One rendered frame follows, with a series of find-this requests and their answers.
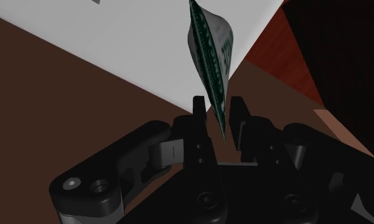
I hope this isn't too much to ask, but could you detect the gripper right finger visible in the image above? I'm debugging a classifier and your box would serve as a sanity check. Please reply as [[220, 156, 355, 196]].
[[230, 95, 374, 224]]

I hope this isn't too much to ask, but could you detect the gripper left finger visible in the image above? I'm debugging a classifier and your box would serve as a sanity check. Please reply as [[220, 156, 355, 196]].
[[49, 95, 230, 224]]

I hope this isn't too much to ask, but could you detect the grey green printed pouch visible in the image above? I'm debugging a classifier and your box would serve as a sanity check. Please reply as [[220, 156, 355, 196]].
[[187, 0, 235, 144]]

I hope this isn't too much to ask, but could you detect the brown wooden table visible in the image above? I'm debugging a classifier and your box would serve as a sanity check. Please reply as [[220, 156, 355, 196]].
[[0, 11, 374, 224]]

